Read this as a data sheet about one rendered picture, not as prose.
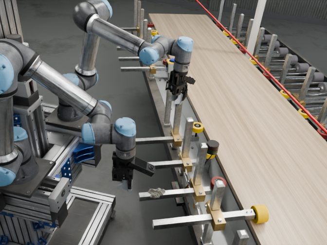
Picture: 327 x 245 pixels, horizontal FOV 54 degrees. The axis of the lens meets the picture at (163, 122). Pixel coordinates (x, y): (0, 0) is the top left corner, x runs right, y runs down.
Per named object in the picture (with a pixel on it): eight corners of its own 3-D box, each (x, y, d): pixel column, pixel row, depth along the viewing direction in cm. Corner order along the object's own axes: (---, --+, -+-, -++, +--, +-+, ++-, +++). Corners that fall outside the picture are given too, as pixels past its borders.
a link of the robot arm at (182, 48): (180, 33, 148) (197, 38, 145) (176, 56, 154) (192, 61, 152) (172, 38, 142) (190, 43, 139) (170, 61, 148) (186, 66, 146)
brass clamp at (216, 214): (212, 231, 139) (214, 224, 136) (203, 207, 150) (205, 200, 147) (225, 230, 140) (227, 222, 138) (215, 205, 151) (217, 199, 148)
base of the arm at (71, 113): (52, 118, 178) (49, 103, 173) (64, 105, 191) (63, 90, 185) (77, 123, 176) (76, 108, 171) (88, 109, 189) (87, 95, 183)
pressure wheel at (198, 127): (198, 144, 209) (200, 130, 202) (187, 139, 212) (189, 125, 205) (203, 137, 214) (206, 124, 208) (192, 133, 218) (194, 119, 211)
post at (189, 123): (178, 182, 202) (188, 120, 174) (177, 178, 204) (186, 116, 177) (184, 182, 202) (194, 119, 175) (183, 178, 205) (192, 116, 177)
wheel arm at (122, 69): (120, 72, 283) (120, 68, 281) (120, 71, 286) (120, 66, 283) (169, 71, 292) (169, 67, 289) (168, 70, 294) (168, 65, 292)
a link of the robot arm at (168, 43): (147, 38, 144) (169, 44, 140) (158, 31, 152) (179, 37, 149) (145, 54, 148) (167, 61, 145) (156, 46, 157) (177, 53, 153)
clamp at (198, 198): (195, 202, 165) (196, 196, 162) (188, 183, 176) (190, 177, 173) (205, 201, 166) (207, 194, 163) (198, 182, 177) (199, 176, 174)
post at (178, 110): (171, 156, 221) (177, 96, 194) (170, 152, 224) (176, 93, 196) (175, 155, 222) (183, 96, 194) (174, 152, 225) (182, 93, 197)
